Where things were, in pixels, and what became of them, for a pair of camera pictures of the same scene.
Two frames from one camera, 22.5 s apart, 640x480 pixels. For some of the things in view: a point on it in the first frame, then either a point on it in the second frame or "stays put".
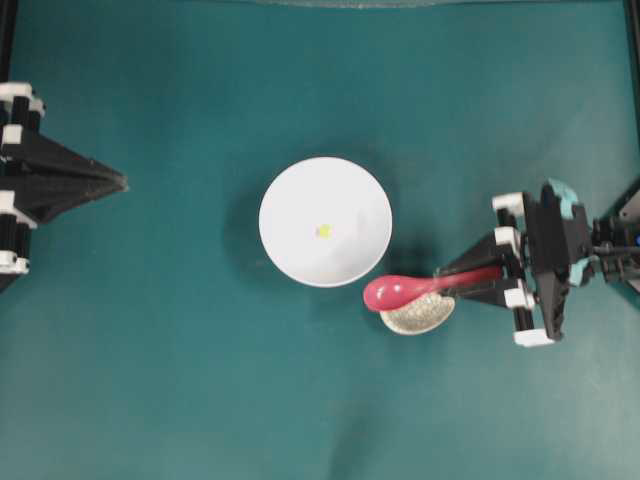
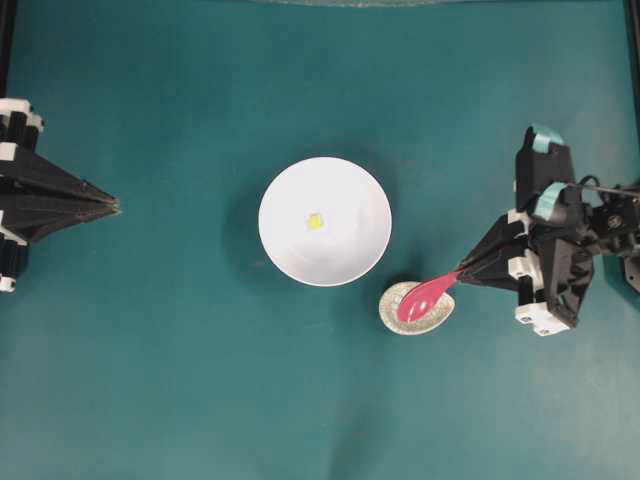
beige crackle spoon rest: [429, 313] stays put
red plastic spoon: [399, 291] to [420, 299]
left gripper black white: [47, 177] to [26, 176]
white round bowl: [325, 222] stays put
